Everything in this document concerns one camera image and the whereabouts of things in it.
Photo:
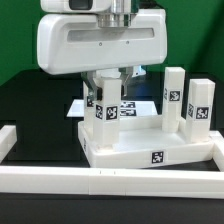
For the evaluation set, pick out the fiducial marker sheet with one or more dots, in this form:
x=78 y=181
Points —
x=128 y=108

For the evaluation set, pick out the white desk top panel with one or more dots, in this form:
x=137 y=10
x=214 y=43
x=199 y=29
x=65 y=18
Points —
x=143 y=144

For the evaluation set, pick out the white U-shaped obstacle fence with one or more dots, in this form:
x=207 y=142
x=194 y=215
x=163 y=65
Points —
x=98 y=181

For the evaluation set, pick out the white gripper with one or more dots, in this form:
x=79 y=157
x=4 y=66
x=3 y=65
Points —
x=76 y=43

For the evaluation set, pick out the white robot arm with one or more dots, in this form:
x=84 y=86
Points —
x=118 y=15

